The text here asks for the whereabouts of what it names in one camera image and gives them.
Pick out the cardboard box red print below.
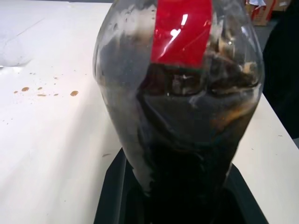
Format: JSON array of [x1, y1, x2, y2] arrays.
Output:
[[244, 0, 274, 26]]

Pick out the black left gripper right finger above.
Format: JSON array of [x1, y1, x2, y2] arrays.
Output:
[[223, 162, 270, 224]]

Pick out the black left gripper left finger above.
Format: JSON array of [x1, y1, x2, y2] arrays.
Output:
[[93, 148, 150, 224]]

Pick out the clear cola bottle red label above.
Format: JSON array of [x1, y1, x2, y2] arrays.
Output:
[[93, 0, 264, 224]]

